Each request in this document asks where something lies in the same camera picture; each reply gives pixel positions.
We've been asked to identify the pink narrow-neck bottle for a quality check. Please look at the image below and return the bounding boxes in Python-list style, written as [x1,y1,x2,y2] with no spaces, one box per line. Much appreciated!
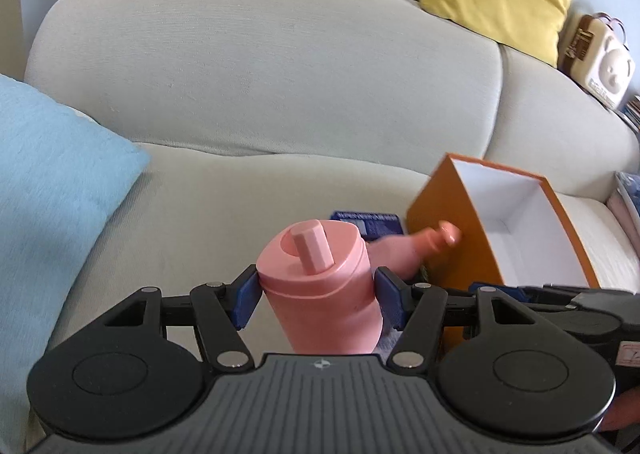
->
[365,221,462,282]

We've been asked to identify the navy blue card box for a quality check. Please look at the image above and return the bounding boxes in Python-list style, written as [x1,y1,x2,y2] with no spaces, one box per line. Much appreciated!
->
[330,210,405,241]

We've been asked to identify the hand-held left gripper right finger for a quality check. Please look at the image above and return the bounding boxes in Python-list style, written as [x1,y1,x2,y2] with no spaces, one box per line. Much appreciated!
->
[374,266,539,371]

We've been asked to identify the orange cardboard box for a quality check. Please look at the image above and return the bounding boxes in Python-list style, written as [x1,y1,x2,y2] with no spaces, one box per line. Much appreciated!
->
[406,152,600,352]

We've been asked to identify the person's right hand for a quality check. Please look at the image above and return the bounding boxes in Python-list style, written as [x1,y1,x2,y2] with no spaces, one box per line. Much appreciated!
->
[597,384,640,435]

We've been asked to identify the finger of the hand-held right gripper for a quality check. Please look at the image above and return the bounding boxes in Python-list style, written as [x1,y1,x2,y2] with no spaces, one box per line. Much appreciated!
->
[469,282,576,308]

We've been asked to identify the beige fabric sofa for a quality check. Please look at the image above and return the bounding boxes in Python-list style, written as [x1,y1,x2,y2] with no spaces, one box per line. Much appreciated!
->
[24,0,640,454]

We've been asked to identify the light blue pillow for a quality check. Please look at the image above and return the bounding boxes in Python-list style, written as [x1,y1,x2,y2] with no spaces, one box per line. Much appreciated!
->
[0,74,152,385]

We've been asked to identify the row of books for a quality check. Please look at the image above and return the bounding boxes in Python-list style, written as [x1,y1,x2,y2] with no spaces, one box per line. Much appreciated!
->
[617,94,640,136]

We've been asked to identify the cream bear-shaped bag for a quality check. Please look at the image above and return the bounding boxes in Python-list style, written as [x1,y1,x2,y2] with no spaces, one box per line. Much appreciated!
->
[560,13,637,110]

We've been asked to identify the pink cylindrical bottle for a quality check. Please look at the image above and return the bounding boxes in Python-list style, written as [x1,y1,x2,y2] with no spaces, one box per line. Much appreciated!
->
[256,219,383,355]

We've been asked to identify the brown cardboard box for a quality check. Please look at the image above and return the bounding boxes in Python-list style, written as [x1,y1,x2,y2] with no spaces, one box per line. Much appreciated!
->
[0,0,27,81]

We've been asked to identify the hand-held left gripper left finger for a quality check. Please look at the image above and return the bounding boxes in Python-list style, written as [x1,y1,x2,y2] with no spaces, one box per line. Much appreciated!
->
[102,264,261,373]

